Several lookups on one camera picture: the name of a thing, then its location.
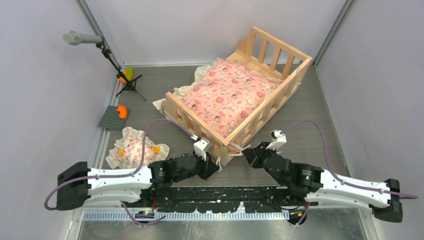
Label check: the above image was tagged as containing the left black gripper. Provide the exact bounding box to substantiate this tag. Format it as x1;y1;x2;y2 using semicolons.
173;149;219;183

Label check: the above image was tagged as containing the pink printed cushion with ties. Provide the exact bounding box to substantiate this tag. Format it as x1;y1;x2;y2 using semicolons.
173;58;283;139

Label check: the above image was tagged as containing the wooden slatted pet bed frame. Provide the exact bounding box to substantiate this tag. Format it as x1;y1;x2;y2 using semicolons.
161;26;312;165

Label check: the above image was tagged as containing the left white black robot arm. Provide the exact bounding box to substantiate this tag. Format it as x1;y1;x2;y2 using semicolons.
54;153;221;211

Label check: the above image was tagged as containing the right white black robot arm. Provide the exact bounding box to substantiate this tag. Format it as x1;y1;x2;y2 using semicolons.
242;142;403;223

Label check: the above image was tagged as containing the small checkered ruffled pillow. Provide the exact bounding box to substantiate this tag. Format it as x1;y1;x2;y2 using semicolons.
105;126;170;169

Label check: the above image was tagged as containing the orange curved toy piece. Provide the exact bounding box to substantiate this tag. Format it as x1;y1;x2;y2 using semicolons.
116;105;129;119

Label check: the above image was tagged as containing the grey building plate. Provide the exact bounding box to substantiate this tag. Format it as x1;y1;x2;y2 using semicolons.
98;105;131;131

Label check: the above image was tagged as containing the orange green toy ball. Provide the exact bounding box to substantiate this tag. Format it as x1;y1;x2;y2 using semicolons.
119;66;134;84

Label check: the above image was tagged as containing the silver microphone on tripod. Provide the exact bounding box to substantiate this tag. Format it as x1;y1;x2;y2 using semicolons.
62;30;146;101

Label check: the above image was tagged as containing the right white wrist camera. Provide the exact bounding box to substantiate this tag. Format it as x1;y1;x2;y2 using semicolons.
266;129;287;151

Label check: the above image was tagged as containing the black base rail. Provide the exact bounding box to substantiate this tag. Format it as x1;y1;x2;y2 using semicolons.
139;186;304;214

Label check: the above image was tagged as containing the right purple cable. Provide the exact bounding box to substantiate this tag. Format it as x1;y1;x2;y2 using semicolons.
279;119;420;228

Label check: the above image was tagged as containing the purple cable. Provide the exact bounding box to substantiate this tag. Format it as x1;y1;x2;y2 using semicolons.
279;119;420;228
43;118;200;228

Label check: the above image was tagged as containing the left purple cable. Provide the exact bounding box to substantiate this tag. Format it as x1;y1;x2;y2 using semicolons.
43;118;200;228

